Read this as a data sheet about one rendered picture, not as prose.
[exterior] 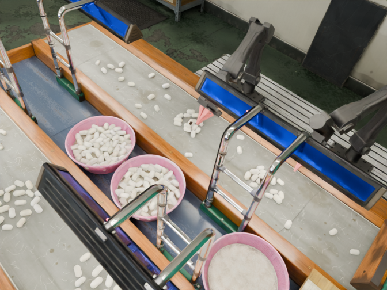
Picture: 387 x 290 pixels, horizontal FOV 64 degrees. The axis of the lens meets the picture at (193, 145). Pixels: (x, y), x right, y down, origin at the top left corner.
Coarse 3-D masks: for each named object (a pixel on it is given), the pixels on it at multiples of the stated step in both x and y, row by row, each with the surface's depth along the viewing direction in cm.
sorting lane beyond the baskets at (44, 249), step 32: (0, 128) 123; (0, 160) 113; (32, 160) 115; (0, 224) 98; (32, 224) 99; (64, 224) 100; (0, 256) 92; (32, 256) 93; (64, 256) 94; (32, 288) 87; (64, 288) 88; (96, 288) 89
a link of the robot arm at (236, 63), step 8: (256, 24) 123; (264, 24) 122; (248, 32) 123; (256, 32) 122; (264, 32) 125; (272, 32) 130; (248, 40) 122; (256, 40) 123; (240, 48) 122; (248, 48) 121; (232, 56) 121; (240, 56) 121; (248, 56) 125; (224, 64) 121; (232, 64) 120; (240, 64) 120; (232, 72) 120
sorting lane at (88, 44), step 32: (96, 32) 174; (128, 64) 158; (128, 96) 143; (160, 96) 145; (160, 128) 132; (224, 128) 135; (192, 160) 122; (256, 160) 126; (288, 192) 117; (320, 192) 119; (320, 224) 110; (352, 224) 111; (320, 256) 102; (352, 256) 103; (352, 288) 96
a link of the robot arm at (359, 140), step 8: (384, 112) 118; (376, 120) 121; (384, 120) 119; (368, 128) 124; (376, 128) 122; (352, 136) 131; (360, 136) 128; (368, 136) 125; (376, 136) 126; (352, 144) 132; (360, 144) 128; (368, 144) 128; (360, 152) 132
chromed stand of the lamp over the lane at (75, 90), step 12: (36, 0) 121; (84, 0) 119; (96, 0) 122; (60, 12) 114; (48, 24) 129; (60, 24) 117; (48, 36) 132; (60, 60) 138; (72, 60) 130; (60, 72) 147; (72, 72) 134; (60, 84) 152; (72, 84) 148; (84, 96) 145
